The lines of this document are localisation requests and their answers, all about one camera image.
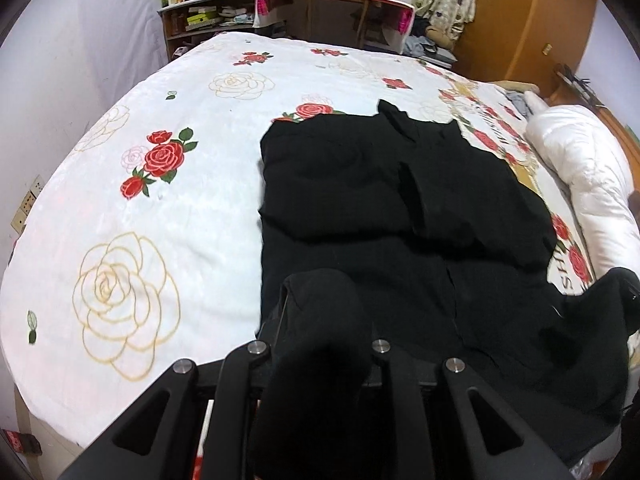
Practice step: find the black coat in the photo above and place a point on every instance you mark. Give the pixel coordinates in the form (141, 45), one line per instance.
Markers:
(388, 243)

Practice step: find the wooden desk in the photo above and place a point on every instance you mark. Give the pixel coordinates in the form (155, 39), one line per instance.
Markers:
(377, 25)

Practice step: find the white folded duvet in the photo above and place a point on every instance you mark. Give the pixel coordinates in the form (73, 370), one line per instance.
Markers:
(587, 158)

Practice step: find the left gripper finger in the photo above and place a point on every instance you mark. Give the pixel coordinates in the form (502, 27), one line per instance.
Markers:
(277, 329)

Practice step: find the rose print bed sheet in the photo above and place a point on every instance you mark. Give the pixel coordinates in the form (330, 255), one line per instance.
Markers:
(144, 246)

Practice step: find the wooden shelf with items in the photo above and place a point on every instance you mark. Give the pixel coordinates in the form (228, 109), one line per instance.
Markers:
(186, 24)

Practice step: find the pile of clothes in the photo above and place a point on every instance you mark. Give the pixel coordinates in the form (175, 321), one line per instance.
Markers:
(427, 43)

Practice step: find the wooden headboard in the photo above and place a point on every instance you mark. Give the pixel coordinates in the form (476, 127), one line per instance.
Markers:
(568, 94)

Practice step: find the orange wooden wardrobe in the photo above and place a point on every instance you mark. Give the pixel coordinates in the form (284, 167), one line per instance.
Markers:
(524, 40)

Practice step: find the wall power sockets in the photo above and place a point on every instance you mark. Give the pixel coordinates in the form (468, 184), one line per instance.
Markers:
(20, 216)

